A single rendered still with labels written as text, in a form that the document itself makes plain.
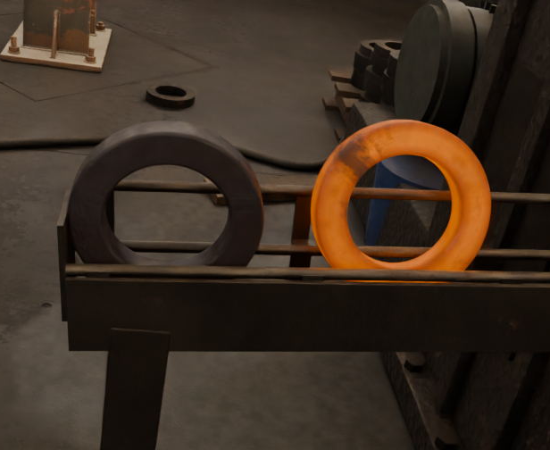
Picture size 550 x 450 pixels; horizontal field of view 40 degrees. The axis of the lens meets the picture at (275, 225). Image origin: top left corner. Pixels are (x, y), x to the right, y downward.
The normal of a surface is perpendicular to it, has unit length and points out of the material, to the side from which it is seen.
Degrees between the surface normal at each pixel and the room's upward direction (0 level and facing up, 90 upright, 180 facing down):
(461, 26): 35
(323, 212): 73
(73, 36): 90
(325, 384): 0
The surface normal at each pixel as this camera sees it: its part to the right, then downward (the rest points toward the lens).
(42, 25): 0.10, 0.49
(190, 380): 0.17, -0.87
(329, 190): 0.14, 0.22
